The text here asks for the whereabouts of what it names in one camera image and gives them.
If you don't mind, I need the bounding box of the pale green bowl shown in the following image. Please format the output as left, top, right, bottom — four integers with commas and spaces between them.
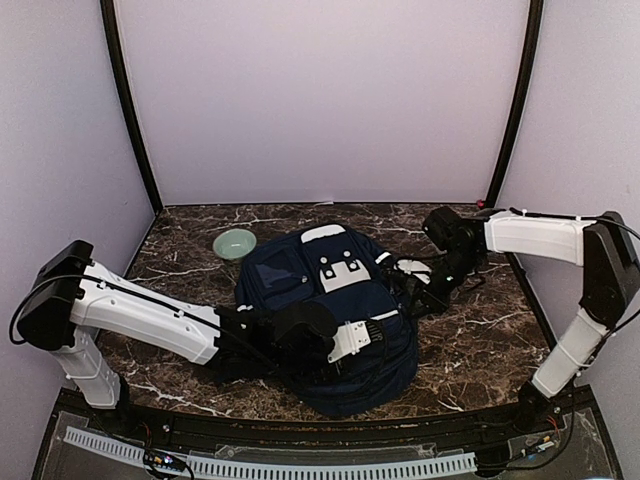
212, 228, 257, 260

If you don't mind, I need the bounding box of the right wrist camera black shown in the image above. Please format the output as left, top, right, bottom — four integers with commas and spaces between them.
422, 206, 463, 251

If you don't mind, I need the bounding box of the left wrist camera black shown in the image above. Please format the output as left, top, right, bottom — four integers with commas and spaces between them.
272, 301, 337, 348

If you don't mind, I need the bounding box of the navy blue student backpack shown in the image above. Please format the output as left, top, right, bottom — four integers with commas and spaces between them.
235, 223, 418, 417

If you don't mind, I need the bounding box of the small circuit board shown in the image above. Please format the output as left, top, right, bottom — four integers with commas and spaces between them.
143, 449, 186, 472

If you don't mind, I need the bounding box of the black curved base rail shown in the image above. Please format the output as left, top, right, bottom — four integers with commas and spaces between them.
49, 384, 591, 456

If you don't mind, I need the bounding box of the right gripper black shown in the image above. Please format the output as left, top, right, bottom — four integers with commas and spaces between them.
407, 248, 485, 318

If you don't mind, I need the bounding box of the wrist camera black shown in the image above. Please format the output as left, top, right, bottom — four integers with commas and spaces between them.
272, 301, 337, 348
422, 206, 463, 251

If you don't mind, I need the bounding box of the right black frame post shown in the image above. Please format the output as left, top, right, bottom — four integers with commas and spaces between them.
484, 0, 545, 207

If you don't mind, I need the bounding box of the grey slotted cable duct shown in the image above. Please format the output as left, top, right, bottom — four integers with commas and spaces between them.
63, 426, 477, 480

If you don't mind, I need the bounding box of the left black frame post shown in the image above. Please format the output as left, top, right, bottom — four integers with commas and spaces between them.
99, 0, 164, 216

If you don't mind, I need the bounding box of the black frame post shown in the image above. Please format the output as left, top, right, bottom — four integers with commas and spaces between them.
99, 0, 164, 216
484, 0, 545, 207

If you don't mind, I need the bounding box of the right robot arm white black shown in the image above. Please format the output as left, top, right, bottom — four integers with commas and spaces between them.
387, 207, 639, 434

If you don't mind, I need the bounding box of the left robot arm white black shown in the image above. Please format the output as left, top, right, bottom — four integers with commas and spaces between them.
9, 240, 376, 436

